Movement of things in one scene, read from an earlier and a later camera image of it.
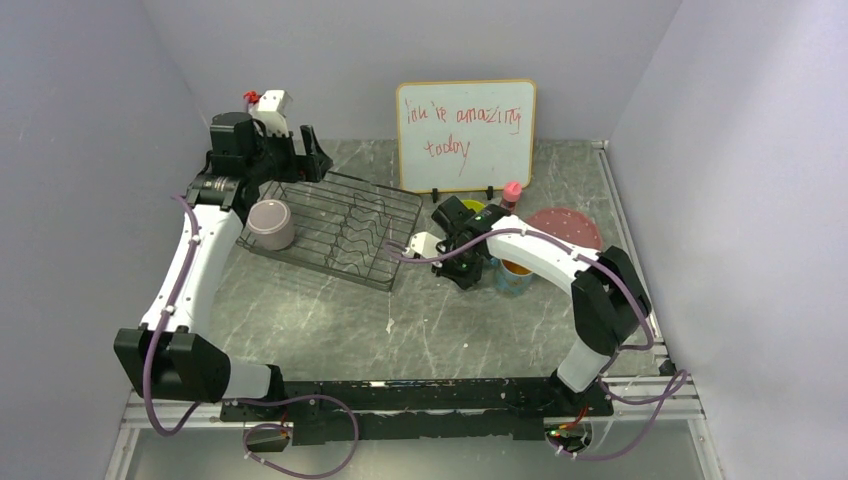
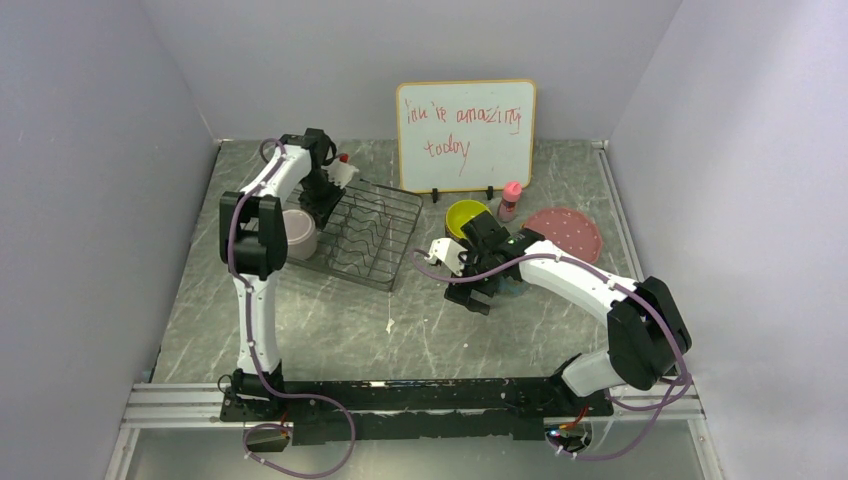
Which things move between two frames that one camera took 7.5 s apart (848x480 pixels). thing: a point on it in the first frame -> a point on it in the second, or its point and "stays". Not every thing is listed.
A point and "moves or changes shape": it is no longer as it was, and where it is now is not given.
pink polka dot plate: (574, 226) stays
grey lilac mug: (271, 224) moves or changes shape
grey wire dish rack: (353, 228) stays
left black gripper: (309, 167) -> (321, 211)
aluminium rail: (171, 415) stays
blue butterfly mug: (511, 278) stays
